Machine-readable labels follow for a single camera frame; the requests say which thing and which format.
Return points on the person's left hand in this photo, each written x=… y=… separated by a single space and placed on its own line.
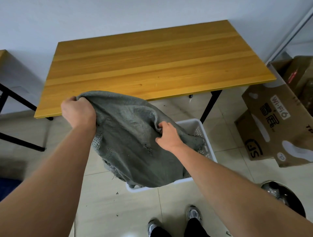
x=78 y=112

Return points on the person's right hand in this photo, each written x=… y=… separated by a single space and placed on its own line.
x=171 y=139

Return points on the person's left fingers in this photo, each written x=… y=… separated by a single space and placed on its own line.
x=72 y=99

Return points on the person's right thumb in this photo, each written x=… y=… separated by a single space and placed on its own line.
x=160 y=140

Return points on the grey knitted cloth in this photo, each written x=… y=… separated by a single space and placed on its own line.
x=127 y=136

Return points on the person's left forearm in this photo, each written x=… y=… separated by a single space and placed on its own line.
x=46 y=185

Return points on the person's right forearm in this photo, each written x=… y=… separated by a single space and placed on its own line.
x=234 y=195

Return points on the white plastic laundry basket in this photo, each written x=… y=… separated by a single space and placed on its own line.
x=206 y=149

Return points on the person's right grey sneaker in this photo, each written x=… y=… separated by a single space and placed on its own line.
x=194 y=213

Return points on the person's grey sneaker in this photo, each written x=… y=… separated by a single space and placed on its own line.
x=194 y=213
x=152 y=225

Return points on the person's left grey sneaker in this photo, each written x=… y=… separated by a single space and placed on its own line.
x=152 y=225

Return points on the person's black trousers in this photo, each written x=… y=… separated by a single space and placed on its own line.
x=196 y=229

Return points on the blue floor mat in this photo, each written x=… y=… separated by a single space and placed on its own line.
x=8 y=189

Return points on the large printed cardboard box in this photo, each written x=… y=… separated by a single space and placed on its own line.
x=271 y=127

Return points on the round metal waste bin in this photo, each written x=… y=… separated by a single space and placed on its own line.
x=285 y=197

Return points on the brown cardboard box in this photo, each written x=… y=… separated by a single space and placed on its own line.
x=299 y=73

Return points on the black metal side table frame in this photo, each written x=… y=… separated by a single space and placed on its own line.
x=17 y=97

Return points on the metal glass door frame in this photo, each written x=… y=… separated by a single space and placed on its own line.
x=288 y=36

